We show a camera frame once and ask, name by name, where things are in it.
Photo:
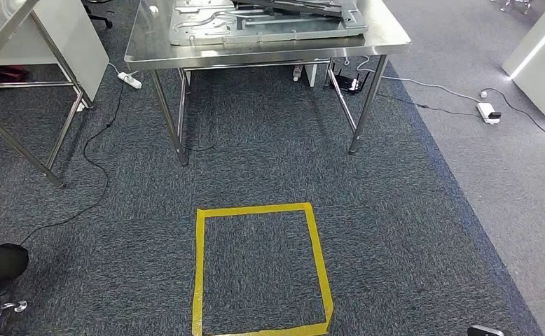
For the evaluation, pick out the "stainless steel workbench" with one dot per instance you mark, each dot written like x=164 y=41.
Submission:
x=254 y=52

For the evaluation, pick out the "black chair base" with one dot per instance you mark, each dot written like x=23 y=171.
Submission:
x=101 y=19

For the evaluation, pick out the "white power strip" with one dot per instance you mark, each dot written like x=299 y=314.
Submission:
x=486 y=111

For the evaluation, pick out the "white plastic bottle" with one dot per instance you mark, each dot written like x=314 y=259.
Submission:
x=297 y=73

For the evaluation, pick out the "yellow floor tape square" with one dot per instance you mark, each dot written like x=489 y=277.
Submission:
x=198 y=278

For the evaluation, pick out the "black plastic panel part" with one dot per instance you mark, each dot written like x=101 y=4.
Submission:
x=300 y=7

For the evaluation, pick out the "white board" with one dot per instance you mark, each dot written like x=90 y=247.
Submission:
x=310 y=75

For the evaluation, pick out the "small white floor plug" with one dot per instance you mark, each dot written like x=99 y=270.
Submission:
x=81 y=106

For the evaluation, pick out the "black router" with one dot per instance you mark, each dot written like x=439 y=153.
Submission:
x=349 y=83

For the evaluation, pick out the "small white object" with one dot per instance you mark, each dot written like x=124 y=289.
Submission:
x=153 y=8

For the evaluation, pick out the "white furniture block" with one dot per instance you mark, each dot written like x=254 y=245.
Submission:
x=541 y=55

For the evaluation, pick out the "grey sheet metal part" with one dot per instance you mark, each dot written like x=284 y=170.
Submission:
x=207 y=32

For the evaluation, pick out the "white table with steel legs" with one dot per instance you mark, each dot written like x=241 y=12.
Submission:
x=3 y=18

